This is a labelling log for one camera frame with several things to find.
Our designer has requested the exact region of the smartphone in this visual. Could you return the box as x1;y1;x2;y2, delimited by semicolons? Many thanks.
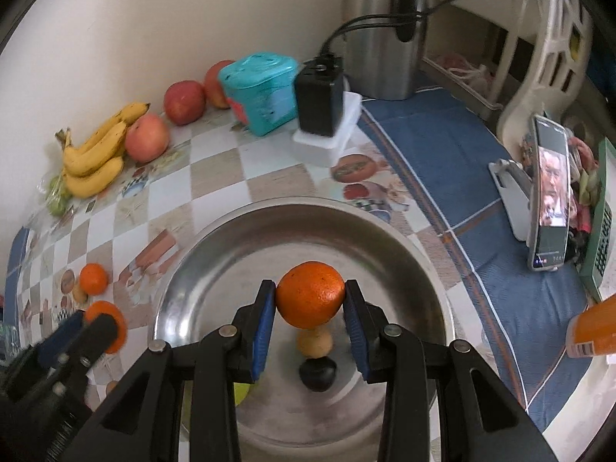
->
527;114;573;271

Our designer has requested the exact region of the orange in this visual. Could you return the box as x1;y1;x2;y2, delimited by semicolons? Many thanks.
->
84;300;128;354
78;263;109;296
275;261;346;329

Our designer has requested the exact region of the printed checkered tablecloth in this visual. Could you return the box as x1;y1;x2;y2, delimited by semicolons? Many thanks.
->
5;77;602;462

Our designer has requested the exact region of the green calculator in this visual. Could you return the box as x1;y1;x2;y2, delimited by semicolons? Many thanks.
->
577;137;616;304

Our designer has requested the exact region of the black power adapter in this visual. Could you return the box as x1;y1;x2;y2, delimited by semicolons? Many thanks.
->
293;56;346;138

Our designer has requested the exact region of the white plastic rack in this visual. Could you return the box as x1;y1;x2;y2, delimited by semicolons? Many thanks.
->
423;0;595;155

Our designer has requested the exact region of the clear bag of green fruit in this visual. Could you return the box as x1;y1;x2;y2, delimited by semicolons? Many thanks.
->
38;173;73;217

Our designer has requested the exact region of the black cable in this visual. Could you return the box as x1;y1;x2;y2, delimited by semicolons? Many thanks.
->
327;0;482;59
320;0;496;56

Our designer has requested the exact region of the bunch of yellow bananas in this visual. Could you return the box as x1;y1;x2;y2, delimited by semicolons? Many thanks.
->
54;102;151;199

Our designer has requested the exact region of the steel kettle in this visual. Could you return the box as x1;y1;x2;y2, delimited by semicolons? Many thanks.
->
343;0;429;101

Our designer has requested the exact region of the white foam box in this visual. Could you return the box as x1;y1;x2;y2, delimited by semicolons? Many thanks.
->
292;91;363;167

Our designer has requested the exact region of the round metal plate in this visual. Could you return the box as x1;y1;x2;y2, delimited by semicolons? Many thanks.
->
153;197;455;448

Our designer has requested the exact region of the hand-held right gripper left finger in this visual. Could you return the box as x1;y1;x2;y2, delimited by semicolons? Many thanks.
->
58;279;277;462

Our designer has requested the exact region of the orange bottle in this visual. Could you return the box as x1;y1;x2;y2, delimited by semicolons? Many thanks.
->
565;293;616;359

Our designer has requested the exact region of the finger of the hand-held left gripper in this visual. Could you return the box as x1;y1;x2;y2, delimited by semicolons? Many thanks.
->
36;310;86;367
72;314;119;381

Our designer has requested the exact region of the white plastic bag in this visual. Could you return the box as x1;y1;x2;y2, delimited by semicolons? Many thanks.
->
428;53;492;92

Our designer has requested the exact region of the white phone stand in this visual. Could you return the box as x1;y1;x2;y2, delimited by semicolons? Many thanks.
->
488;158;535;241

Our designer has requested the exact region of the teal plastic box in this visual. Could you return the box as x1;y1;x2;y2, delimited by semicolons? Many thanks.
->
218;51;299;136

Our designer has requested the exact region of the pale red apple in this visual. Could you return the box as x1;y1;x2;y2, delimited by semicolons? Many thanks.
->
125;113;170;164

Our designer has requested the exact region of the dark round fruit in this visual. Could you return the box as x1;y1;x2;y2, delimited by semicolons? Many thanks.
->
298;357;336;392

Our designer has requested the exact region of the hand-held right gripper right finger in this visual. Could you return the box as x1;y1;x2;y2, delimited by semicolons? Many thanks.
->
343;279;559;462

